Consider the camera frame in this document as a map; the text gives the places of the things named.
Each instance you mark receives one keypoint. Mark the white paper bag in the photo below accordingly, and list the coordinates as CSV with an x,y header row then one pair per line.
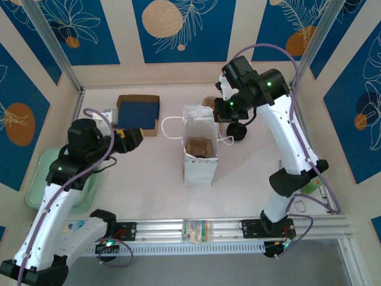
x,y
198,172

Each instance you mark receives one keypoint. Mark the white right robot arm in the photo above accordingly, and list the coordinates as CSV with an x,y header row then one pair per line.
x,y
285,134

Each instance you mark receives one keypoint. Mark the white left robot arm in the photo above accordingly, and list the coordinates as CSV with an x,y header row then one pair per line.
x,y
50,217

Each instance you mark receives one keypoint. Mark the blue napkin stack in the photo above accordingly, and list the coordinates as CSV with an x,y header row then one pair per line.
x,y
140,116

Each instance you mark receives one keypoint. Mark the brown cardboard tray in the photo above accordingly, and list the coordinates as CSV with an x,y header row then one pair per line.
x,y
137,97

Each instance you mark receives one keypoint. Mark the mint green lidded container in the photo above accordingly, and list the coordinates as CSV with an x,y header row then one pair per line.
x,y
34,178

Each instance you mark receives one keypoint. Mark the controller board with green light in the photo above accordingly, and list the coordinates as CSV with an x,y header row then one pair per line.
x,y
107,245
274,250

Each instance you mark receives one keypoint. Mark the colourful printed packet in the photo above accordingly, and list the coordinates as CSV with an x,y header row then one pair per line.
x,y
196,231

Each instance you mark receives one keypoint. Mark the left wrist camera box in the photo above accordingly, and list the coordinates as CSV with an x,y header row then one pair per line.
x,y
110,116

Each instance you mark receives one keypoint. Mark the aluminium table edge rail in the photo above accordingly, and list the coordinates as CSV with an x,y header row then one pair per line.
x,y
78,104

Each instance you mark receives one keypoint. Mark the aluminium frame post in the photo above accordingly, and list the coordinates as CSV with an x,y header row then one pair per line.
x,y
52,41
315,44

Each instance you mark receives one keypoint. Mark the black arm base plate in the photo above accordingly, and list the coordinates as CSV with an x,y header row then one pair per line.
x,y
129,231
250,229

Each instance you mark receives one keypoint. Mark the aluminium mounting rail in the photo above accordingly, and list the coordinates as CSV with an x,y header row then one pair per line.
x,y
160,229

